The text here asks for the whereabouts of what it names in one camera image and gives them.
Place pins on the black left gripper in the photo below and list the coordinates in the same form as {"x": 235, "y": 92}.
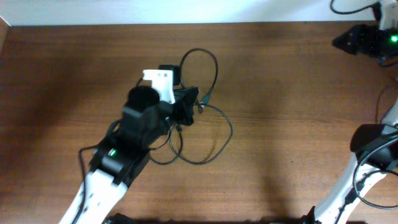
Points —
{"x": 185, "y": 101}

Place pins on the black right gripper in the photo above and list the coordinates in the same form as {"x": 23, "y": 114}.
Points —
{"x": 357, "y": 40}

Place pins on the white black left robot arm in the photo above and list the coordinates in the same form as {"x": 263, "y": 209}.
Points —
{"x": 124, "y": 151}

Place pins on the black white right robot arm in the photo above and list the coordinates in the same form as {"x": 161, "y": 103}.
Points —
{"x": 373, "y": 146}

